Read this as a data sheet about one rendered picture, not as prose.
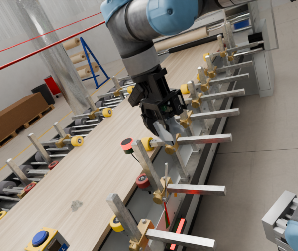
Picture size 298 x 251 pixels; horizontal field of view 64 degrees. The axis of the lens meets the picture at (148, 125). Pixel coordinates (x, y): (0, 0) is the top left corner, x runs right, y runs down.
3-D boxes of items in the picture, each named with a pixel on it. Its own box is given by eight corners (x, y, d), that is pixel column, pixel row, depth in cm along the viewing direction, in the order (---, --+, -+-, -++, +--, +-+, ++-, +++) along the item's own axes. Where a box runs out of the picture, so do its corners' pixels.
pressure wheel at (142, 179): (159, 188, 129) (151, 172, 124) (153, 199, 123) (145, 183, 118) (147, 187, 133) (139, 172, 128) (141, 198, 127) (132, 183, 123)
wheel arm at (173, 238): (217, 245, 88) (214, 237, 86) (215, 254, 85) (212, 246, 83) (125, 228, 112) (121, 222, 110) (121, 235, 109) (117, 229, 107)
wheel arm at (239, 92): (245, 92, 155) (244, 87, 154) (244, 94, 153) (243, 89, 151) (175, 103, 183) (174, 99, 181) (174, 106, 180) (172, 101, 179)
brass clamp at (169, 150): (183, 139, 137) (180, 132, 135) (175, 154, 127) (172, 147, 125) (173, 140, 141) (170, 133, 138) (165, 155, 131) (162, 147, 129)
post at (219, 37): (232, 78, 252) (221, 34, 232) (232, 80, 250) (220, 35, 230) (229, 79, 254) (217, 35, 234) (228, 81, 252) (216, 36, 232)
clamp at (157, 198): (173, 184, 124) (170, 177, 121) (163, 205, 114) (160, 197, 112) (163, 184, 127) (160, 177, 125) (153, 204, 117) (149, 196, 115)
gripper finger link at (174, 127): (184, 149, 59) (172, 118, 56) (169, 144, 64) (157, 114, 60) (193, 142, 61) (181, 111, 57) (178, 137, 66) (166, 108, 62)
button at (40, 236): (51, 234, 65) (48, 230, 65) (41, 248, 63) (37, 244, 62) (43, 232, 68) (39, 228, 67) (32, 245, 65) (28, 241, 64)
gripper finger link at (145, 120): (154, 140, 59) (140, 109, 56) (150, 139, 60) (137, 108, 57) (167, 129, 61) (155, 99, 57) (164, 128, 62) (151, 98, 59)
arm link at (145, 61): (115, 60, 53) (143, 45, 56) (124, 78, 55) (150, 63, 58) (132, 58, 47) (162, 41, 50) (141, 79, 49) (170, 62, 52)
